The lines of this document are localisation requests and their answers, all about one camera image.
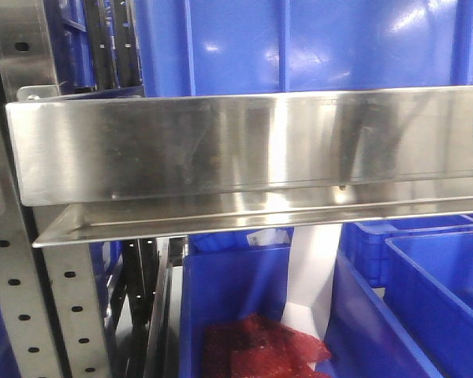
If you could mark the white paper sheet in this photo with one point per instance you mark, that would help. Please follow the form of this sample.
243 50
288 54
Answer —
312 260

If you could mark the blue bin lower right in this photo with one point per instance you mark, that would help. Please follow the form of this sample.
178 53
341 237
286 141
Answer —
430 290

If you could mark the blue bin with red bags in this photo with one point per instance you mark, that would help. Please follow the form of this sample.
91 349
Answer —
229 276

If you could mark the large blue bin upper shelf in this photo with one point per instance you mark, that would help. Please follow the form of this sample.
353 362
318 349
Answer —
190 48

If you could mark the stainless steel shelf rack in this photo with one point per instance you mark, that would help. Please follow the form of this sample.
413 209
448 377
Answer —
93 170

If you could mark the red bubble wrap bag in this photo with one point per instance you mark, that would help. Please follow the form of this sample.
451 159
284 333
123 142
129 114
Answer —
257 346

